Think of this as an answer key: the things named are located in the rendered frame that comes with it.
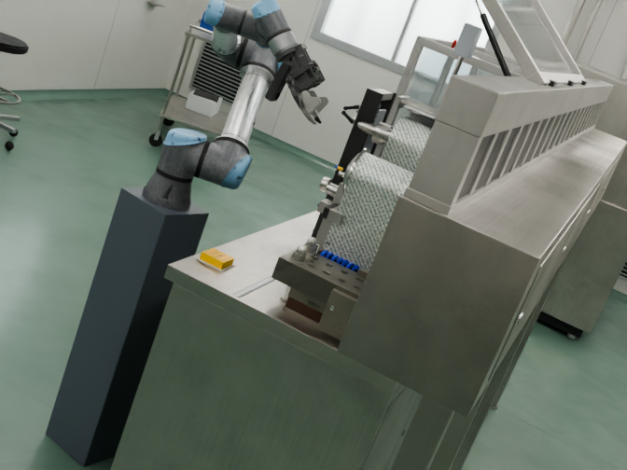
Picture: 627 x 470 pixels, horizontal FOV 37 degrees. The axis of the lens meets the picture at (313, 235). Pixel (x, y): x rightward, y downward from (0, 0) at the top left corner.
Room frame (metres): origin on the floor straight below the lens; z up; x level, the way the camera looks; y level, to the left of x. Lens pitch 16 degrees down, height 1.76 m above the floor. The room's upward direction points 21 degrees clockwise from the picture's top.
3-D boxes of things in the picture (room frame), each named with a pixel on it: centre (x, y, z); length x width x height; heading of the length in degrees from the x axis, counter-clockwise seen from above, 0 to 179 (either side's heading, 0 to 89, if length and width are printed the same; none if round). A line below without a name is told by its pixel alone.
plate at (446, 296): (2.97, -0.66, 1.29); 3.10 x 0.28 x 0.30; 164
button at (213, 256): (2.38, 0.22, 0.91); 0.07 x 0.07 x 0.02; 74
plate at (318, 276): (2.25, -0.15, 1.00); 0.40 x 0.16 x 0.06; 74
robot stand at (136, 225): (2.75, 0.46, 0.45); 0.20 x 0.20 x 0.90; 60
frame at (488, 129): (2.99, -0.59, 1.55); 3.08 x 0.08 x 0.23; 164
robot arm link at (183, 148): (2.75, 0.46, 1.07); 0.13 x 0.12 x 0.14; 96
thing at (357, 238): (2.37, -0.15, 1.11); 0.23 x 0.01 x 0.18; 74
